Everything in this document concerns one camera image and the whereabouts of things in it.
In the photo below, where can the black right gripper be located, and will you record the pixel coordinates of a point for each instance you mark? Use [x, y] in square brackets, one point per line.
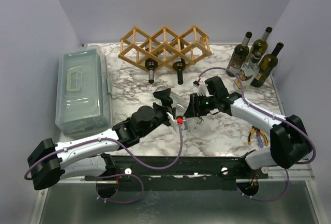
[194, 105]

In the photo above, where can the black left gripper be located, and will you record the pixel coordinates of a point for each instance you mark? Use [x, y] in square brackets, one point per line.
[166, 101]

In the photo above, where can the green wine bottle brown label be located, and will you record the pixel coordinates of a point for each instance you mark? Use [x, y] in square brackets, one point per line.
[150, 64]

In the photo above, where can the clear square glass bottle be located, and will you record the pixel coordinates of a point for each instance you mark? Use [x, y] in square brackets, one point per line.
[248, 72]

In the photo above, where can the clear round glass bottle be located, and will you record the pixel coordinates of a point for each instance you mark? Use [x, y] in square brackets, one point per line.
[179, 104]

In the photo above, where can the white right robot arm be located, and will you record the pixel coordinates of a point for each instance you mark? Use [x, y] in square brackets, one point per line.
[288, 140]

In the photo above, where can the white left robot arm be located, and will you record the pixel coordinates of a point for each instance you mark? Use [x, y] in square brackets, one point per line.
[48, 161]

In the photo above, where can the green bottle in rack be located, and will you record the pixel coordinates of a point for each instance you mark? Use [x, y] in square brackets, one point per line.
[179, 64]

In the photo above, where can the wooden lattice wine rack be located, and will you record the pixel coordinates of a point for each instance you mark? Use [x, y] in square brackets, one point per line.
[164, 46]

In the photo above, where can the green bottle silver neck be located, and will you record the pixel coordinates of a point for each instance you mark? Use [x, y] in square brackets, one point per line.
[239, 55]

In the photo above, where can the green bottle front right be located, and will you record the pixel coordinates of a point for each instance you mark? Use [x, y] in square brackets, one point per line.
[267, 64]

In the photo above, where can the tall green bottle rear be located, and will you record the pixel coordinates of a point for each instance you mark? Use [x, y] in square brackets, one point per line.
[260, 44]

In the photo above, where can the translucent plastic storage box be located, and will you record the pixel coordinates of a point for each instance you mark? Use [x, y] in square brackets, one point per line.
[83, 105]

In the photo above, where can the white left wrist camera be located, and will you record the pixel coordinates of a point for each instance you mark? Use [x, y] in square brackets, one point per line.
[179, 120]

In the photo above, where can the yellow handled pliers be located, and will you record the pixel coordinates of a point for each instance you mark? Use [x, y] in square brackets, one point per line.
[260, 136]

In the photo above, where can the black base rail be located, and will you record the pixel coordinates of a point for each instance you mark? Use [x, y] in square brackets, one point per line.
[189, 173]

